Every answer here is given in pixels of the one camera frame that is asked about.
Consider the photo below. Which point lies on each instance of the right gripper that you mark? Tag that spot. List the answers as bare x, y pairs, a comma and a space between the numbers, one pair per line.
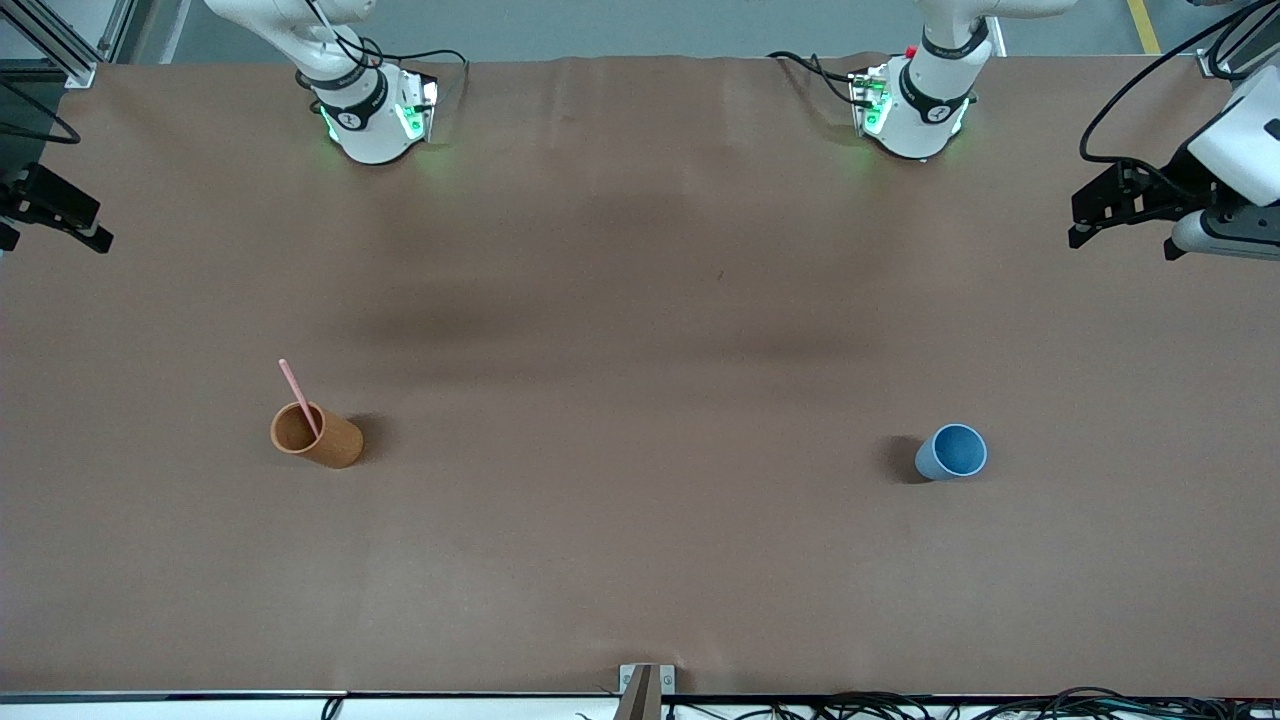
42, 196

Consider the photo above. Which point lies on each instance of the metal bracket with post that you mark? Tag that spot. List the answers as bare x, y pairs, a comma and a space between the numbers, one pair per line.
645, 700

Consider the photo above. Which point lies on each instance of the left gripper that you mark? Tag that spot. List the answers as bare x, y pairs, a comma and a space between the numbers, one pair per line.
1183, 177

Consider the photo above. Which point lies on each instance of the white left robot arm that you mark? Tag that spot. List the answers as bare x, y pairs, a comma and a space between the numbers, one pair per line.
920, 120

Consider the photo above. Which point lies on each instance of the orange cylindrical cup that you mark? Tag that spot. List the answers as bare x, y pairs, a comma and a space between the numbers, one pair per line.
335, 445

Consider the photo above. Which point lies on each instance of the blue cup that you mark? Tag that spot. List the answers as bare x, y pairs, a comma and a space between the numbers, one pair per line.
955, 450

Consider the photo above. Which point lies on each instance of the white table edge rail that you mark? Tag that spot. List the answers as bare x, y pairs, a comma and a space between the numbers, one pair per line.
200, 708

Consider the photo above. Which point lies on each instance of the pink chopstick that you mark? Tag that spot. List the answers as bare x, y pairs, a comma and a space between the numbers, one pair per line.
298, 395

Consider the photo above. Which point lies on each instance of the brown table cover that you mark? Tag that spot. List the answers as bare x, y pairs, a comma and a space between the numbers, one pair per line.
640, 550

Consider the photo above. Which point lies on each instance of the aluminium frame profile with bracket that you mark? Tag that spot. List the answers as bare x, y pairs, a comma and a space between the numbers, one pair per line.
1215, 65

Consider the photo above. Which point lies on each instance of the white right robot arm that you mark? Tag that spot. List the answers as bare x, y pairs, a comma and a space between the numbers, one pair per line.
370, 130

